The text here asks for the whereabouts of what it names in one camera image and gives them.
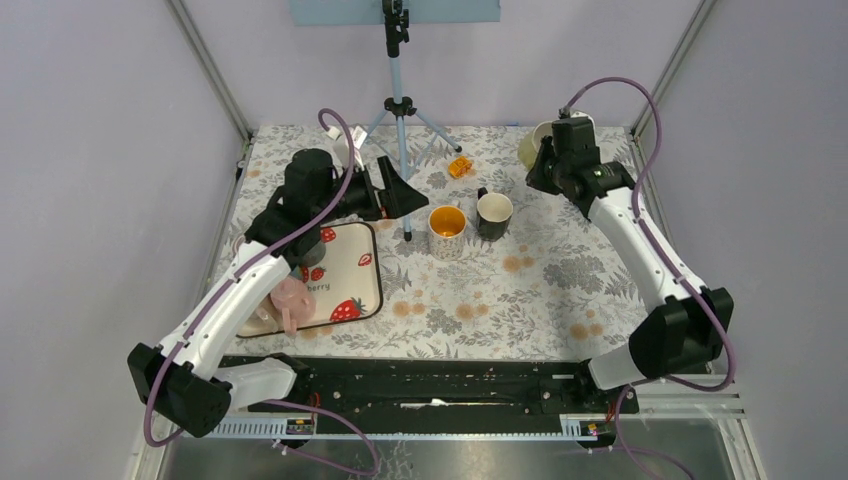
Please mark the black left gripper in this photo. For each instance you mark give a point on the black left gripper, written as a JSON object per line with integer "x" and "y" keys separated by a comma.
{"x": 391, "y": 198}

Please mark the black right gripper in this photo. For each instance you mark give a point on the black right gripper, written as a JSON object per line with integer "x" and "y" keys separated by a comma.
{"x": 535, "y": 177}

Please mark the yellow mug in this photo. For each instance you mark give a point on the yellow mug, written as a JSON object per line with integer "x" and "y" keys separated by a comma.
{"x": 533, "y": 149}

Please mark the floral mug orange inside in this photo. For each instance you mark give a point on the floral mug orange inside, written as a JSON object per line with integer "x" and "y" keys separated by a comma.
{"x": 447, "y": 225}

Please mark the black mug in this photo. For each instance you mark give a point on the black mug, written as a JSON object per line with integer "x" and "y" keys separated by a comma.
{"x": 494, "y": 213}

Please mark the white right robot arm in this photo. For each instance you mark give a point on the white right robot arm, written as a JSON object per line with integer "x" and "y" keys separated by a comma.
{"x": 686, "y": 320}

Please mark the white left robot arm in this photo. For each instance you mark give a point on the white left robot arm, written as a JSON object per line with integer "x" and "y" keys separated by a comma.
{"x": 181, "y": 377}

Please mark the grey mug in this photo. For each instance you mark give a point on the grey mug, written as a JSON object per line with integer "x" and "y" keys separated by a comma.
{"x": 314, "y": 255}

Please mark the pink mug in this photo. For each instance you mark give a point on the pink mug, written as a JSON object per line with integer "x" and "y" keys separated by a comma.
{"x": 295, "y": 304}

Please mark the small orange toy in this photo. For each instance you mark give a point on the small orange toy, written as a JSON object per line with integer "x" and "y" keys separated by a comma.
{"x": 459, "y": 167}

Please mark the strawberry print tray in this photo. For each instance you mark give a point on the strawberry print tray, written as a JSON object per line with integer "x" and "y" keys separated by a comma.
{"x": 346, "y": 284}

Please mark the floral tablecloth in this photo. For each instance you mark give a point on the floral tablecloth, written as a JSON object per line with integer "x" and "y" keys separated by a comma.
{"x": 552, "y": 288}

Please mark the blue camera tripod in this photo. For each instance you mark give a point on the blue camera tripod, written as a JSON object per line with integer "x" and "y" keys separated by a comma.
{"x": 396, "y": 21}

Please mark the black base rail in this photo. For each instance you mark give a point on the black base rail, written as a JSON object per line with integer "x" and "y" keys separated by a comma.
{"x": 433, "y": 397}

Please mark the blue board on wall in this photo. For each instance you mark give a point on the blue board on wall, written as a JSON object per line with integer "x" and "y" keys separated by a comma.
{"x": 374, "y": 12}

